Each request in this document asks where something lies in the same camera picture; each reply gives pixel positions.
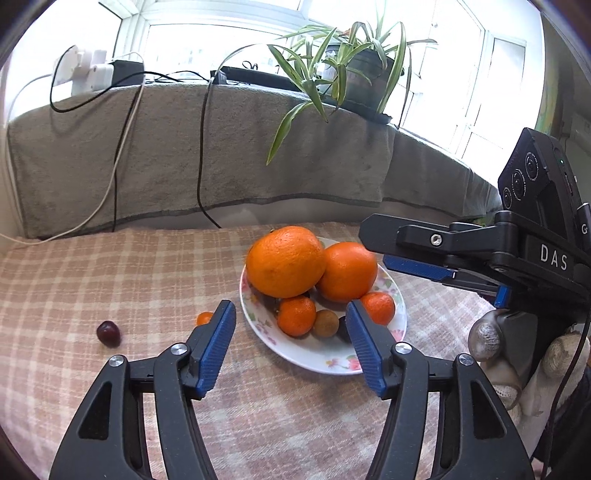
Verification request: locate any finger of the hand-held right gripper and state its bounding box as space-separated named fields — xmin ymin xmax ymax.
xmin=359 ymin=213 xmax=522 ymax=274
xmin=383 ymin=256 xmax=511 ymax=308

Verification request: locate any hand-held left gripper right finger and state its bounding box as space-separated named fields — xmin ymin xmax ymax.
xmin=345 ymin=300 xmax=536 ymax=480

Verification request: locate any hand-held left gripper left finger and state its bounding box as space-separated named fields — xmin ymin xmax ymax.
xmin=48 ymin=299 xmax=237 ymax=480

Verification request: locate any floral white plate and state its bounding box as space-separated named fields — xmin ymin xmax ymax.
xmin=239 ymin=237 xmax=408 ymax=376

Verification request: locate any small tangerine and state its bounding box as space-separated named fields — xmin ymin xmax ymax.
xmin=277 ymin=295 xmax=317 ymax=337
xmin=360 ymin=292 xmax=396 ymax=326

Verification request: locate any brown round longan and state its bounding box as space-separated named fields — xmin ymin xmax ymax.
xmin=314 ymin=309 xmax=341 ymax=337

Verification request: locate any large orange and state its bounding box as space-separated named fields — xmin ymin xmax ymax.
xmin=246 ymin=226 xmax=328 ymax=299
xmin=316 ymin=241 xmax=378 ymax=304

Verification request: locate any person's right forearm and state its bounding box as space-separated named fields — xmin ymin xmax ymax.
xmin=531 ymin=369 xmax=591 ymax=480

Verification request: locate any person's right hand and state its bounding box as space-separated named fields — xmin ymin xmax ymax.
xmin=468 ymin=309 xmax=591 ymax=425

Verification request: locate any dark pot saucer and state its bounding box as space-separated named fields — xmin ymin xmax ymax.
xmin=332 ymin=99 xmax=393 ymax=126

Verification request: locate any plant pot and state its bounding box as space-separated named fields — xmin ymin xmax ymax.
xmin=323 ymin=44 xmax=398 ymax=114

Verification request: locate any grey towel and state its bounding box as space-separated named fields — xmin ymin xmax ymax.
xmin=7 ymin=83 xmax=509 ymax=240

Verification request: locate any spider plant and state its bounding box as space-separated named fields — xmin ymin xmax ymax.
xmin=221 ymin=0 xmax=438 ymax=166

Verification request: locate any long black device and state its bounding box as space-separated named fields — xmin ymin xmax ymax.
xmin=210 ymin=66 xmax=296 ymax=90

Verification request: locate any black power adapter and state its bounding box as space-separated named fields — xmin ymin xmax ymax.
xmin=107 ymin=59 xmax=146 ymax=86

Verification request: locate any white power adapter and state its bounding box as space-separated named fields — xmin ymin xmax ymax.
xmin=53 ymin=45 xmax=114 ymax=93

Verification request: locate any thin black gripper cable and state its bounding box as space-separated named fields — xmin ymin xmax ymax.
xmin=542 ymin=318 xmax=591 ymax=480

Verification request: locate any white cable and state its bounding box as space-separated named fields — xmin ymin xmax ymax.
xmin=0 ymin=69 xmax=139 ymax=245

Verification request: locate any white window frame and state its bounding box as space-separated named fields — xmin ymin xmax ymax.
xmin=99 ymin=0 xmax=541 ymax=162

